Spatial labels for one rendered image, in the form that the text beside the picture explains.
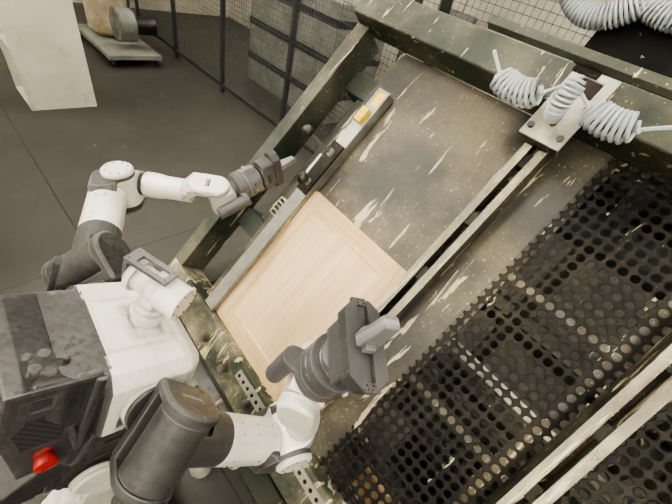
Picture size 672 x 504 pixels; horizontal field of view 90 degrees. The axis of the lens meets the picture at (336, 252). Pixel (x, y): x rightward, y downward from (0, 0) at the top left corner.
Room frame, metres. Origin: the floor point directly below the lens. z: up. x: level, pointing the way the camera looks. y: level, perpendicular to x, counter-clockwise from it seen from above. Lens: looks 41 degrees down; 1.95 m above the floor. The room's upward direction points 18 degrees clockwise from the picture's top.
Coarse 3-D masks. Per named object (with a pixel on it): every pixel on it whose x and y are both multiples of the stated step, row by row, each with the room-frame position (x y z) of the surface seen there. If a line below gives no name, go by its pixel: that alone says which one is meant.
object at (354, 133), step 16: (352, 128) 1.09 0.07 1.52; (368, 128) 1.11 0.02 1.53; (352, 144) 1.06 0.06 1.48; (336, 160) 1.02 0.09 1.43; (288, 208) 0.92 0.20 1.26; (272, 224) 0.88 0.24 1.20; (256, 240) 0.85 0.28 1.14; (272, 240) 0.85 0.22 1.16; (256, 256) 0.81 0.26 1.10; (240, 272) 0.77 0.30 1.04; (224, 288) 0.73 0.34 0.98; (208, 304) 0.69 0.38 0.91
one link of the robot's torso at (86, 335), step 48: (48, 288) 0.31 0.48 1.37; (96, 288) 0.35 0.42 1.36; (0, 336) 0.19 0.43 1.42; (48, 336) 0.22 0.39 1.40; (96, 336) 0.25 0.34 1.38; (144, 336) 0.29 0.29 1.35; (0, 384) 0.13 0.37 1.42; (48, 384) 0.16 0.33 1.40; (96, 384) 0.17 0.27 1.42; (144, 384) 0.22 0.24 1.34; (0, 432) 0.10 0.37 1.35; (48, 432) 0.13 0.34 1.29; (96, 432) 0.15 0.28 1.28
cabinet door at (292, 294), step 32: (288, 224) 0.89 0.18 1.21; (320, 224) 0.87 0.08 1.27; (352, 224) 0.85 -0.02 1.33; (288, 256) 0.81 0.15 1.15; (320, 256) 0.79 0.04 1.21; (352, 256) 0.77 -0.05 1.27; (384, 256) 0.75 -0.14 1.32; (256, 288) 0.73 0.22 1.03; (288, 288) 0.72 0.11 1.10; (320, 288) 0.71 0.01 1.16; (352, 288) 0.69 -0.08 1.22; (384, 288) 0.68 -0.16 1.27; (224, 320) 0.66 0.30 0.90; (256, 320) 0.65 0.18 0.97; (288, 320) 0.64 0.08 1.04; (320, 320) 0.63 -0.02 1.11; (256, 352) 0.56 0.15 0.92
